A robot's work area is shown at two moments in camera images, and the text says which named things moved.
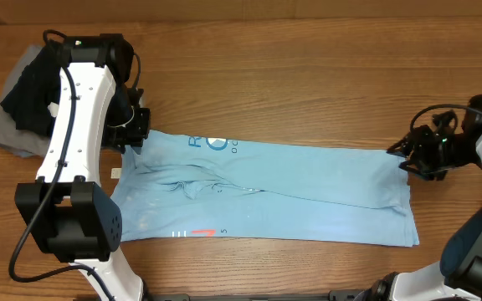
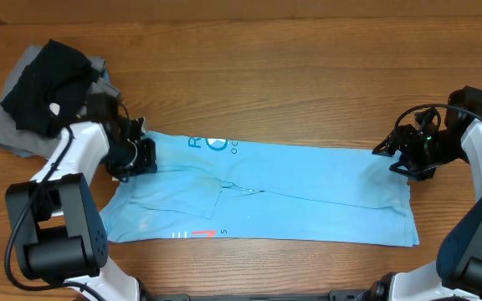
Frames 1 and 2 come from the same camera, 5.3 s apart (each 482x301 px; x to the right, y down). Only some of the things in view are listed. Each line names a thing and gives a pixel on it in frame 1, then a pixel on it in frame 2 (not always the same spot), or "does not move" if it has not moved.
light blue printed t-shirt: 257,191 does not move
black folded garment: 37,85 does not move
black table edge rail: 351,297 does not move
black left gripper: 135,136 → 146,162
